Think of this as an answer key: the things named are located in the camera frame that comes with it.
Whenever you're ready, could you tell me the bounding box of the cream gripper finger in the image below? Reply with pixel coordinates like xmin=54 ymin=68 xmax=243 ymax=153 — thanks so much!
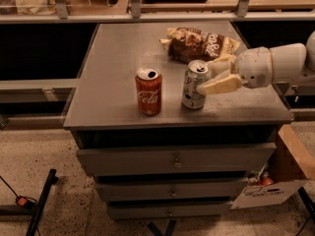
xmin=197 ymin=75 xmax=242 ymax=95
xmin=208 ymin=54 xmax=236 ymax=77

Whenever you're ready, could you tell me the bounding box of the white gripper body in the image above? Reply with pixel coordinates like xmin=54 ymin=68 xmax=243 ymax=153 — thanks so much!
xmin=235 ymin=47 xmax=273 ymax=89

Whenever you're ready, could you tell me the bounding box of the silver green 7up can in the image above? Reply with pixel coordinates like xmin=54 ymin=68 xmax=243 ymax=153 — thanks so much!
xmin=182 ymin=60 xmax=212 ymax=109

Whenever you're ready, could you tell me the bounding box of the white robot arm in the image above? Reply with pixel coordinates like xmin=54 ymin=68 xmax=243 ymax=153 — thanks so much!
xmin=197 ymin=31 xmax=315 ymax=95

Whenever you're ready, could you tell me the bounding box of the red coke can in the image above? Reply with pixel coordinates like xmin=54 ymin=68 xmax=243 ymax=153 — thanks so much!
xmin=135 ymin=68 xmax=162 ymax=116

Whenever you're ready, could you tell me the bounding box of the brown chip bag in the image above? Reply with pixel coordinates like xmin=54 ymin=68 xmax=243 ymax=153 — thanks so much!
xmin=159 ymin=28 xmax=240 ymax=64

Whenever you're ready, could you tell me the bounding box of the grey top drawer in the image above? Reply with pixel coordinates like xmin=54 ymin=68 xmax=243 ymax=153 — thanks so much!
xmin=77 ymin=143 xmax=276 ymax=176

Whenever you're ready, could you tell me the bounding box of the grey drawer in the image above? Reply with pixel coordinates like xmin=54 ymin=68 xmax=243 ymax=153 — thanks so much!
xmin=95 ymin=178 xmax=246 ymax=203
xmin=107 ymin=201 xmax=232 ymax=220
xmin=77 ymin=143 xmax=276 ymax=176

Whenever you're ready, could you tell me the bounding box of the open cardboard box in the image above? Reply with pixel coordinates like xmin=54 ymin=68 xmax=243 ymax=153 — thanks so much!
xmin=232 ymin=125 xmax=315 ymax=209

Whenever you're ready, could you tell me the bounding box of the grey middle drawer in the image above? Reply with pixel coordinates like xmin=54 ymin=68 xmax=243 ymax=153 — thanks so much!
xmin=95 ymin=178 xmax=246 ymax=203

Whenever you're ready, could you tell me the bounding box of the grey drawer cabinet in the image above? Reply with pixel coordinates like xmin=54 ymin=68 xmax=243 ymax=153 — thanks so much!
xmin=64 ymin=23 xmax=292 ymax=207

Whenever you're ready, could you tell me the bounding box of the grey bottom drawer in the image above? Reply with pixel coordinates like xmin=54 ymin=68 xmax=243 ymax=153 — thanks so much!
xmin=107 ymin=201 xmax=232 ymax=220

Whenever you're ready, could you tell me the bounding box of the black floor stand bar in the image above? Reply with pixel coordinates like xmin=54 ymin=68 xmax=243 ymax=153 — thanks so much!
xmin=26 ymin=169 xmax=58 ymax=236

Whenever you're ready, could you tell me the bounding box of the metal railing frame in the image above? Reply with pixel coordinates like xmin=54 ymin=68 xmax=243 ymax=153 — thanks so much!
xmin=0 ymin=0 xmax=315 ymax=24

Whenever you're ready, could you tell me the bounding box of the orange cable connector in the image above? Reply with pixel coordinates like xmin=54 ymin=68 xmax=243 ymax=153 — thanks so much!
xmin=16 ymin=196 xmax=37 ymax=209

